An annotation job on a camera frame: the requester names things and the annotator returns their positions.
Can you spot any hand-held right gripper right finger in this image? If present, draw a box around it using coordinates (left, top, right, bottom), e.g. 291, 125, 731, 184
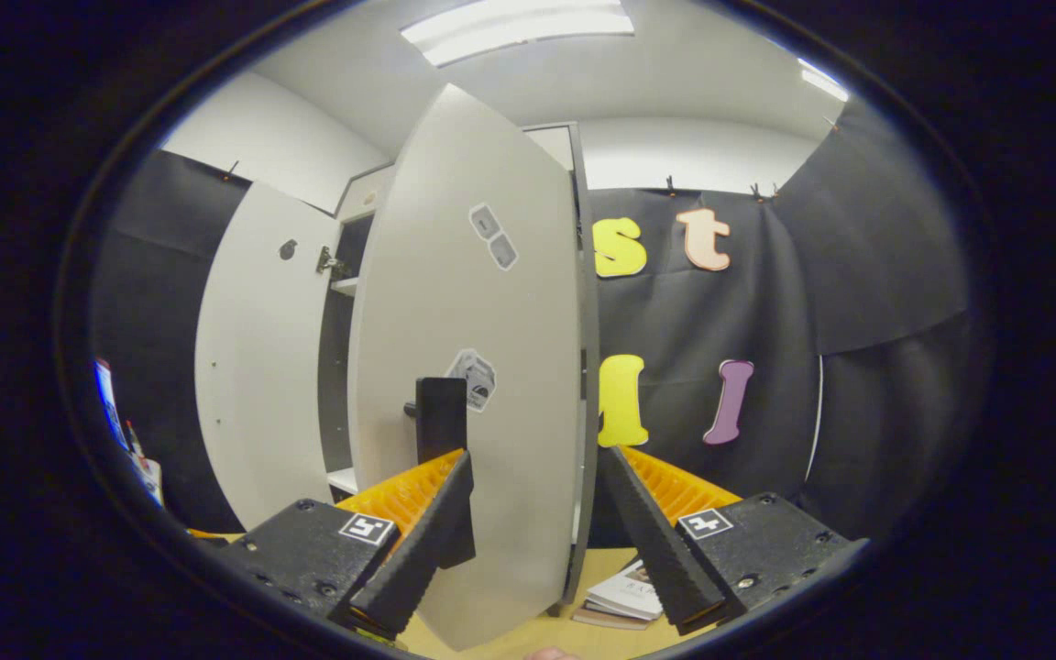
599, 445, 870, 637

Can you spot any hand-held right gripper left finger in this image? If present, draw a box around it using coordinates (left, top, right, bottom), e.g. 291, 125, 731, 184
214, 447, 476, 641

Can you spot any white cabinet door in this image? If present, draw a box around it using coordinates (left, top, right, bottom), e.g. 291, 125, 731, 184
194, 181, 346, 533
347, 84, 600, 652

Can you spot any white book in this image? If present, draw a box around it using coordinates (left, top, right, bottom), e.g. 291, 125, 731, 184
586, 559, 666, 622

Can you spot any brown book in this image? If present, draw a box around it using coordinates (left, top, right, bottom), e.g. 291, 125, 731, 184
571, 605, 653, 632

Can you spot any black backdrop cloth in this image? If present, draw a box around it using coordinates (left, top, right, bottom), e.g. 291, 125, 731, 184
88, 151, 249, 534
583, 96, 974, 551

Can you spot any computer monitor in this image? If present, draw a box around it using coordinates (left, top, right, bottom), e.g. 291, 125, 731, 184
93, 357, 126, 450

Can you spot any small ceiling light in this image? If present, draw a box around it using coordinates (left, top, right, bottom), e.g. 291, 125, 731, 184
798, 57, 852, 102

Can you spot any long ceiling light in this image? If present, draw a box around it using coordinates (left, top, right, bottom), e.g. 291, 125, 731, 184
400, 0, 636, 68

